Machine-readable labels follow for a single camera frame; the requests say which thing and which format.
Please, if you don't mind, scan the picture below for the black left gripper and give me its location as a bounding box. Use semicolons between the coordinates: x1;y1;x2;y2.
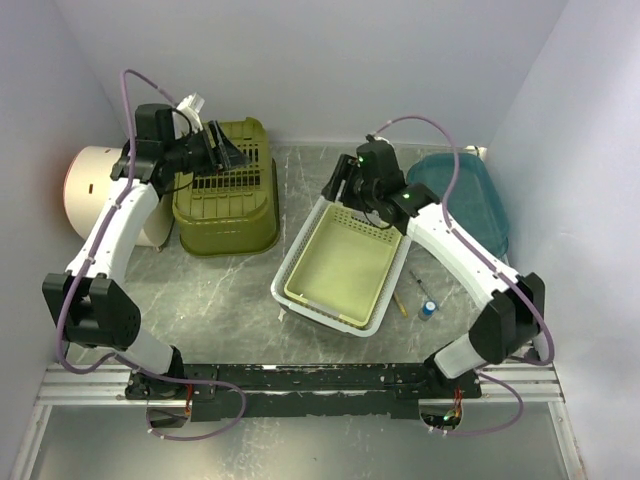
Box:
167;120;254;179

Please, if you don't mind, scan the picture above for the olive green plastic tub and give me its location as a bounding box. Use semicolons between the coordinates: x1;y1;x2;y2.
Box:
171;117;280;257

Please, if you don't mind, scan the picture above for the pale yellow perforated basket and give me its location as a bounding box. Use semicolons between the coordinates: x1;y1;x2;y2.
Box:
284;204;404;331

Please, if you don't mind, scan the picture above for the translucent blue plastic container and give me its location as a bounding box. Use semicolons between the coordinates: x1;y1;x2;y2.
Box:
407;152;509;259

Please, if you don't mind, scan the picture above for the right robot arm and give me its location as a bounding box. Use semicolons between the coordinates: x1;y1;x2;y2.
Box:
321;137;549;398

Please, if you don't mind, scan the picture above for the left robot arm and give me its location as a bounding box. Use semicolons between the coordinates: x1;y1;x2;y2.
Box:
42;94;249;399

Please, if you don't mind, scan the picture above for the white plastic tray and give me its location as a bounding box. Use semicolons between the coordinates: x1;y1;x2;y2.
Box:
271;197;410;338

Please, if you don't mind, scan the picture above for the clear syringe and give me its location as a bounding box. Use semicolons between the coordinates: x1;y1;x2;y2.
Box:
409;270;430;298

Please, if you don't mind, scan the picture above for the beige cylindrical roll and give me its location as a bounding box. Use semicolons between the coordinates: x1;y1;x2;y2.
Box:
63;146;174;249

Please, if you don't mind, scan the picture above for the yellow pencil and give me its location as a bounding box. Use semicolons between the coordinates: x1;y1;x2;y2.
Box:
393;291;408;318

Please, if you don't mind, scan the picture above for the small blue capped vial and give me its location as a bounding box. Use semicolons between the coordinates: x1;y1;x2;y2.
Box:
418;300;438;321

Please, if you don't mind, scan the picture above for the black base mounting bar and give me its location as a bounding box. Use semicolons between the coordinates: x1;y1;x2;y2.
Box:
124;362;483;422

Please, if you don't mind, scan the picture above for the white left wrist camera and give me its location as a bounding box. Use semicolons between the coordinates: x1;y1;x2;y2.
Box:
173;92;205;138

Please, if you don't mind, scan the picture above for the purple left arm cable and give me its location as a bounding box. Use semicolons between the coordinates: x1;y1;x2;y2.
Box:
54;68;247;443

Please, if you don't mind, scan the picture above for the aluminium front frame rail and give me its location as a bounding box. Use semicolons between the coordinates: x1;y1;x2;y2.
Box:
12;363;587;479

